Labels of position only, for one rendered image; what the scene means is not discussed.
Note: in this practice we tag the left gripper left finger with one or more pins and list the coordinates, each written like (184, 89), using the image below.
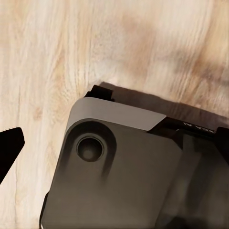
(11, 143)

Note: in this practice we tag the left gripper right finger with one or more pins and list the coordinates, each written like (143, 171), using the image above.
(221, 141)

